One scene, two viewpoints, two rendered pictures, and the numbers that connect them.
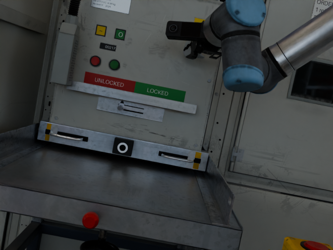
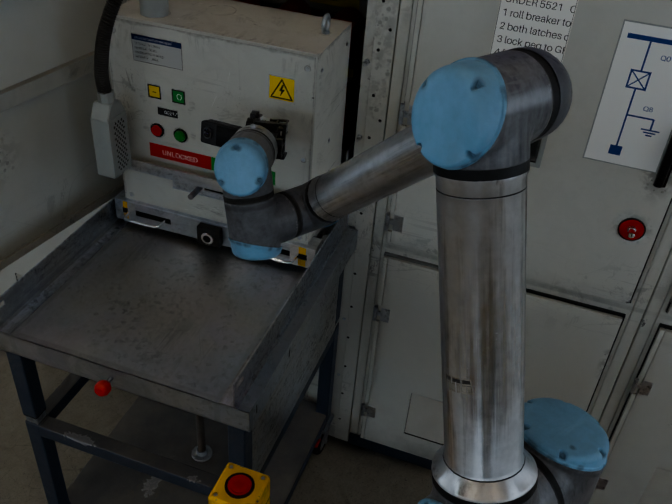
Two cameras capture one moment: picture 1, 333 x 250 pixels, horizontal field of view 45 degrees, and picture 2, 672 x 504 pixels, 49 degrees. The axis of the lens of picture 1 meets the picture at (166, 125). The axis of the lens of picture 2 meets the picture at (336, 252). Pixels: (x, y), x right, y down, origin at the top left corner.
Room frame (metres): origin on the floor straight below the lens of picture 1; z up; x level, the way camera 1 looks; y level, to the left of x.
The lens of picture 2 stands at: (-0.05, -0.62, 1.95)
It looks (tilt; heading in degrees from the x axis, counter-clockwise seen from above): 36 degrees down; 18
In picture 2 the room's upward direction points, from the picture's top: 5 degrees clockwise
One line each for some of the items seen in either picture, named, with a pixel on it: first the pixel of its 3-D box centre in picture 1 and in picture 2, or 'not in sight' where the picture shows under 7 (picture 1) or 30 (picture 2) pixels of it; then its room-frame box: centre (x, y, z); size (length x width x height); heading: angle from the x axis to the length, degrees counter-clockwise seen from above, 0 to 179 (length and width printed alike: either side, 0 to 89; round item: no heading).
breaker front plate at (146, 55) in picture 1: (138, 66); (209, 139); (1.25, 0.12, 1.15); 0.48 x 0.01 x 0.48; 92
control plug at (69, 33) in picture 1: (66, 54); (111, 136); (1.18, 0.33, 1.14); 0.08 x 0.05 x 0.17; 2
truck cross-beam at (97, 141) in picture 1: (124, 145); (216, 227); (1.27, 0.12, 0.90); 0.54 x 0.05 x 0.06; 92
